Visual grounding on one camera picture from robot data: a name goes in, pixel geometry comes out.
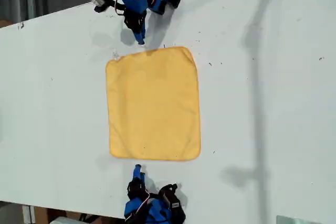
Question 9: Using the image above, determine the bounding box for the yellow square microfiber towel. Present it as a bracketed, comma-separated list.
[106, 46, 202, 162]

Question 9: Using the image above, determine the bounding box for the white box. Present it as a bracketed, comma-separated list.
[49, 216, 81, 224]

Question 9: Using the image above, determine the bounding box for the brown cardboard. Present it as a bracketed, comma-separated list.
[34, 206, 87, 224]

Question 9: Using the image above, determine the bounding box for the black labelled camera box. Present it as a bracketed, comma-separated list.
[158, 183, 182, 210]

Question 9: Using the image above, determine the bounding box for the white post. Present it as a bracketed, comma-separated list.
[22, 205, 36, 224]

